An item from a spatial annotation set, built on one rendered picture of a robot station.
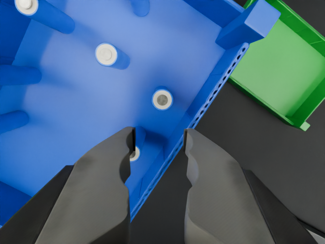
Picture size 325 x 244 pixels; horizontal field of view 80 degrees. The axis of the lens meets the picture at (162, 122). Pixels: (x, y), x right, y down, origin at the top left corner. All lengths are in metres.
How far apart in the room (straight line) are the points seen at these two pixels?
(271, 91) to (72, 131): 0.52
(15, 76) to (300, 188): 0.76
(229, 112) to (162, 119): 0.38
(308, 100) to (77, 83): 0.59
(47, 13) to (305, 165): 0.72
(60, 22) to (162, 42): 0.10
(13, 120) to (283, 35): 0.60
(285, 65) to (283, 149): 0.24
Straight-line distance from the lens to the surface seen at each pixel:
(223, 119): 0.59
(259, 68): 0.61
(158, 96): 0.16
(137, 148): 0.17
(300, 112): 0.66
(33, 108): 0.27
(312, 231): 0.80
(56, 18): 0.22
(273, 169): 0.70
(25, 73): 0.24
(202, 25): 0.23
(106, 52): 0.17
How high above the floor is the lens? 0.55
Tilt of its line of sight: 77 degrees down
